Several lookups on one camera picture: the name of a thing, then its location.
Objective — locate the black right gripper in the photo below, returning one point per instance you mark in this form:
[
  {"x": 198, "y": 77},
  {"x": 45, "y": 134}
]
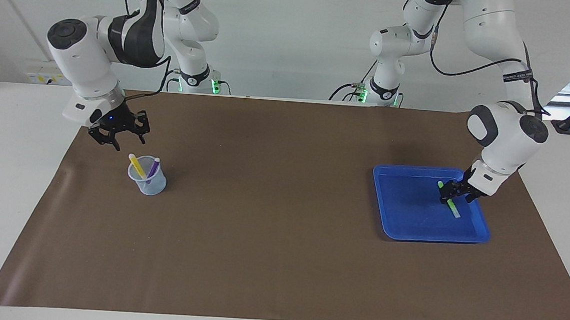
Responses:
[{"x": 114, "y": 120}]

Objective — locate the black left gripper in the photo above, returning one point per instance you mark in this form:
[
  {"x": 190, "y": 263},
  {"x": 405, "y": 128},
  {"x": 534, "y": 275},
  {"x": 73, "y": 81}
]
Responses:
[{"x": 471, "y": 185}]

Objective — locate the green highlighter pen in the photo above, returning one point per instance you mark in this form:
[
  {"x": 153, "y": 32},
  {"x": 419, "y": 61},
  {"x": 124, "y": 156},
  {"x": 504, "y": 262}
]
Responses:
[{"x": 454, "y": 209}]

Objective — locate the yellow highlighter pen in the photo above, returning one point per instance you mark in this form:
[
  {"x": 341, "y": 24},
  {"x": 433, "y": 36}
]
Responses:
[{"x": 136, "y": 165}]

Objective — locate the purple highlighter pen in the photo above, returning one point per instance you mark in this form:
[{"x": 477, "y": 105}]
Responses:
[{"x": 153, "y": 167}]

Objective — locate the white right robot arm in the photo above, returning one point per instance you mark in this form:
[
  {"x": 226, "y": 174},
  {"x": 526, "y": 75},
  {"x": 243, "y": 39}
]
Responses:
[{"x": 81, "y": 65}]

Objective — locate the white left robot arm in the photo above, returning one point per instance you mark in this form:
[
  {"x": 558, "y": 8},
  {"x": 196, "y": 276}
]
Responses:
[{"x": 506, "y": 145}]

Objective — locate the blue plastic tray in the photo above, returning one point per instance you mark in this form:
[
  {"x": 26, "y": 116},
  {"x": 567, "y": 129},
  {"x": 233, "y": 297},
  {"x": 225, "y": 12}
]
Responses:
[{"x": 411, "y": 219}]

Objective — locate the pale mesh pen cup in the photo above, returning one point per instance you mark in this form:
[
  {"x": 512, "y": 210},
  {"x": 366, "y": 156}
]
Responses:
[{"x": 152, "y": 187}]

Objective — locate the brown table mat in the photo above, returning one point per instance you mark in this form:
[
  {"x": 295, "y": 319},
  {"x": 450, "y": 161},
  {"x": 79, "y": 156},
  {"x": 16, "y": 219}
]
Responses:
[{"x": 258, "y": 253}]

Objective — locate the white wall socket box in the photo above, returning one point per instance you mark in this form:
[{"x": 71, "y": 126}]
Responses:
[{"x": 45, "y": 75}]

